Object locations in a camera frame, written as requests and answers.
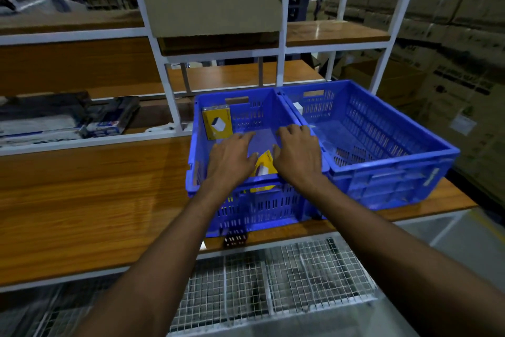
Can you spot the white sample box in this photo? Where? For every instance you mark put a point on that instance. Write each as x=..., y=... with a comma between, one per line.
x=298, y=108

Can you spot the person's left forearm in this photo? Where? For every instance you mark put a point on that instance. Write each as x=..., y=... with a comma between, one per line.
x=169, y=269

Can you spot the person's left hand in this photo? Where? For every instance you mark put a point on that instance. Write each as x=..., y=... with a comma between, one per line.
x=229, y=163

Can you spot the person's right hand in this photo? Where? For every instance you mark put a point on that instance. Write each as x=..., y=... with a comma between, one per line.
x=300, y=155

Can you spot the white plastic piece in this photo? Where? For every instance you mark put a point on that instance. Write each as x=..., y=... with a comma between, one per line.
x=169, y=127

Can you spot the open brown cardboard box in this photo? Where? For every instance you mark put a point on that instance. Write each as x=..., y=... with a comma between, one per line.
x=394, y=80

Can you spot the white plastic packet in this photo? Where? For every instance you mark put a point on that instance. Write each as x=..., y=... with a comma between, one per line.
x=35, y=127

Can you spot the white metal shelving rack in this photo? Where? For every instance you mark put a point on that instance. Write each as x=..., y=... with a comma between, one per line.
x=98, y=198

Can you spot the clear plastic sheet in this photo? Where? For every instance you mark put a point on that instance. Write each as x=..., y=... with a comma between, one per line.
x=39, y=5

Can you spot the blue plastic crate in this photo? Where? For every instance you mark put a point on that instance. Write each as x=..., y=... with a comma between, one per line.
x=394, y=187
x=300, y=206

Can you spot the person's right forearm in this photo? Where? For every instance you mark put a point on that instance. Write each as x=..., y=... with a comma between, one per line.
x=394, y=269

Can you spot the blue white packet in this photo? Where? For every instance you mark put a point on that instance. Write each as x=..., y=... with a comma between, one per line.
x=114, y=116

